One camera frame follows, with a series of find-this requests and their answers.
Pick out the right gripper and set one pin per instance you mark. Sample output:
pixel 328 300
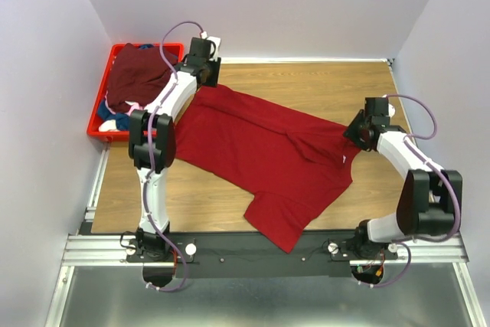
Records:
pixel 351 131

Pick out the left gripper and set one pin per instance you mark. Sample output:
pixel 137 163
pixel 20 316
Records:
pixel 213 80

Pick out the red t-shirt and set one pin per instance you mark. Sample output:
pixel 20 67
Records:
pixel 294 164

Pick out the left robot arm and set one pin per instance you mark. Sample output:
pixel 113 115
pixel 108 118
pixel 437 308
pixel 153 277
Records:
pixel 152 145

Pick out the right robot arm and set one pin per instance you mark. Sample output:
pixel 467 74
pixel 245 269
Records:
pixel 429 207

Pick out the maroon t-shirt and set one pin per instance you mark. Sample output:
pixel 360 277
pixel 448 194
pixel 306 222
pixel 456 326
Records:
pixel 137 76

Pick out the pink t-shirt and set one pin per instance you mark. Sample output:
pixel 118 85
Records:
pixel 133 106

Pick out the navy blue t-shirt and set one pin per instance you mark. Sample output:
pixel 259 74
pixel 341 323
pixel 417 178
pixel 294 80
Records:
pixel 103 111

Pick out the white garment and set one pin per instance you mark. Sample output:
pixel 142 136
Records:
pixel 108 126

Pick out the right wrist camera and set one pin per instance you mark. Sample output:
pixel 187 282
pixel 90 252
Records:
pixel 391 110

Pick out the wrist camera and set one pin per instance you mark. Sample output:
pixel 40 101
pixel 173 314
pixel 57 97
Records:
pixel 215 46
pixel 391 110

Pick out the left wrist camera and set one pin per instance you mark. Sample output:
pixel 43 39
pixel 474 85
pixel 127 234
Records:
pixel 215 46

